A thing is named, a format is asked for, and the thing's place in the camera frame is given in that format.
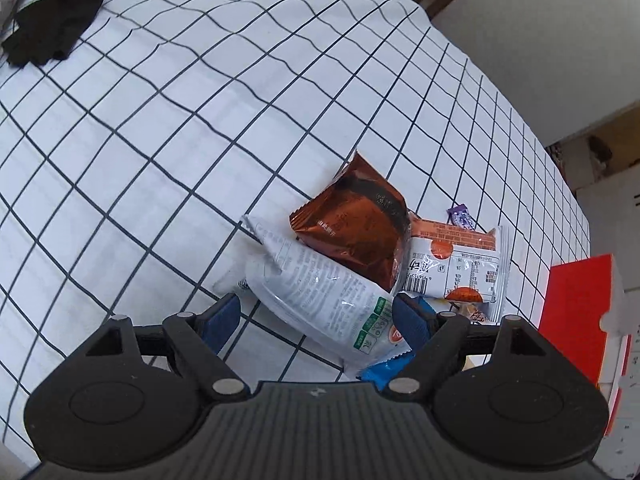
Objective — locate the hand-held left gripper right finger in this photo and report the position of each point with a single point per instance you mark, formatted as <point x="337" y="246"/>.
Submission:
<point x="407" y="322"/>

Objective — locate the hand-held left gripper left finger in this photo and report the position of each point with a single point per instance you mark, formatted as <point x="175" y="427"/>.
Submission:
<point x="222" y="319"/>

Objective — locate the blue snack packet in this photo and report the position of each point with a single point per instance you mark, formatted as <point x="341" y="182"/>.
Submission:
<point x="385" y="372"/>

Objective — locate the small brown print snack packet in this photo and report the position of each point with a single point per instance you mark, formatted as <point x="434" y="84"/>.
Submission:
<point x="474" y="314"/>

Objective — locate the white orange label snack packet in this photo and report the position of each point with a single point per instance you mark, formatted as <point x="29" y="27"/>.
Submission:
<point x="460" y="267"/>

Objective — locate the large white snack packet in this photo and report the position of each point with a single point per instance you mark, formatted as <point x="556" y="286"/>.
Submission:
<point x="320" y="290"/>

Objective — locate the copper brown snack packet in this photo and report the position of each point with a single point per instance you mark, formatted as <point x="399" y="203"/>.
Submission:
<point x="350" y="225"/>

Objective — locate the small purple candy packet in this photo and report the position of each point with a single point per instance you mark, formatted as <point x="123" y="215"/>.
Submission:
<point x="462" y="217"/>

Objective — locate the red and white cardboard box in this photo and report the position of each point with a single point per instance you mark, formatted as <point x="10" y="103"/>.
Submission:
<point x="575" y="310"/>

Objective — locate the white black grid tablecloth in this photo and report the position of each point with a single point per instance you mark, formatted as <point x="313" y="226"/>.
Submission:
<point x="200" y="110"/>

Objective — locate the brown cardboard box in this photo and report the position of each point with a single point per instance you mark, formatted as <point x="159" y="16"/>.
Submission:
<point x="600" y="145"/>

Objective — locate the black glove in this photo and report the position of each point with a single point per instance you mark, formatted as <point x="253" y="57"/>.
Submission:
<point x="60" y="15"/>

